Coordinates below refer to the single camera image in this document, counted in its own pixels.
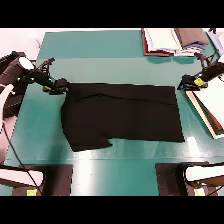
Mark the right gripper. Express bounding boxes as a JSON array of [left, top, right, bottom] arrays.
[[177, 74, 209, 91]]

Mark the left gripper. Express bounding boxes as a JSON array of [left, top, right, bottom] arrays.
[[42, 77, 70, 96]]

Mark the black T-shirt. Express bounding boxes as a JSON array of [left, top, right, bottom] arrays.
[[60, 82, 186, 153]]

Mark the cream garment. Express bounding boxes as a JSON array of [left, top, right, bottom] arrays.
[[185, 90, 224, 141]]

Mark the pale blue garment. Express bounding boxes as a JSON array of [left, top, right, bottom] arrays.
[[175, 41, 205, 57]]

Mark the brown garment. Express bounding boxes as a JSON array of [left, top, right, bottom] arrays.
[[174, 28, 210, 48], [199, 99, 224, 134]]

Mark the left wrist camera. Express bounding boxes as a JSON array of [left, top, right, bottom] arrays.
[[37, 57, 56, 75]]

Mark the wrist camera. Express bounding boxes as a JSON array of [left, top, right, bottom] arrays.
[[37, 57, 56, 75], [194, 51, 211, 69]]

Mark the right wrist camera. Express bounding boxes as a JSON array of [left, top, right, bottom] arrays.
[[194, 51, 211, 69]]

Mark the black cable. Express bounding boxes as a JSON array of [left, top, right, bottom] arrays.
[[1, 121, 44, 196]]

